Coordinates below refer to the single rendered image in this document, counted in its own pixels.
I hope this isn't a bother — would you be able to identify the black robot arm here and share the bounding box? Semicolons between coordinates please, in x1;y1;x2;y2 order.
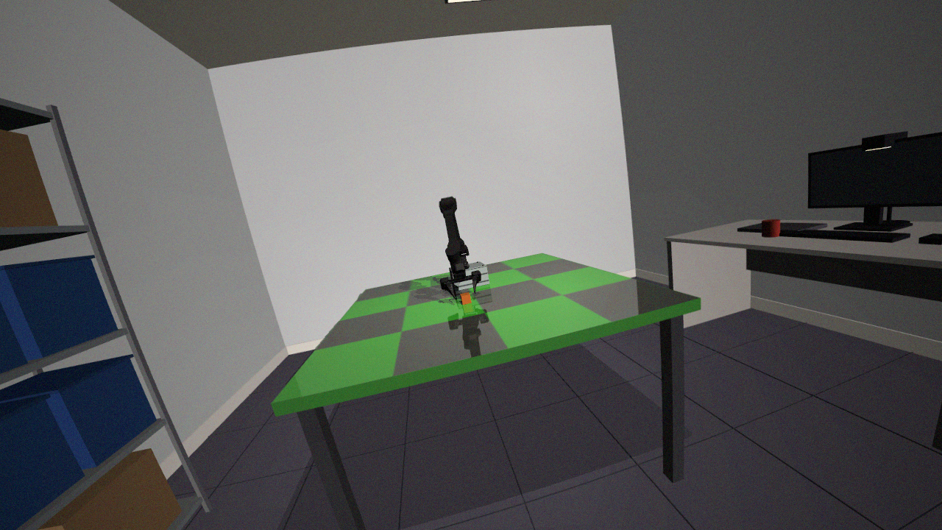
439;196;470;276

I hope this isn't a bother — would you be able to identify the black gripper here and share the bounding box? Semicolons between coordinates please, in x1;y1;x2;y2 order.
440;270;481;298

